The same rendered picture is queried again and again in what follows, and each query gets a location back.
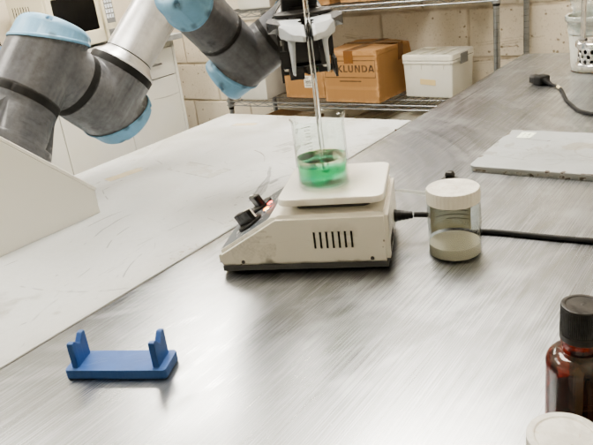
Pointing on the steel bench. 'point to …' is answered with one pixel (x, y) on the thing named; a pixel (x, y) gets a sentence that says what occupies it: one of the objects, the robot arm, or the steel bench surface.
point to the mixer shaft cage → (584, 42)
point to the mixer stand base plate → (540, 155)
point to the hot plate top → (361, 184)
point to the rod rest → (120, 360)
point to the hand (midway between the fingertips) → (308, 29)
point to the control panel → (258, 221)
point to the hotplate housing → (319, 237)
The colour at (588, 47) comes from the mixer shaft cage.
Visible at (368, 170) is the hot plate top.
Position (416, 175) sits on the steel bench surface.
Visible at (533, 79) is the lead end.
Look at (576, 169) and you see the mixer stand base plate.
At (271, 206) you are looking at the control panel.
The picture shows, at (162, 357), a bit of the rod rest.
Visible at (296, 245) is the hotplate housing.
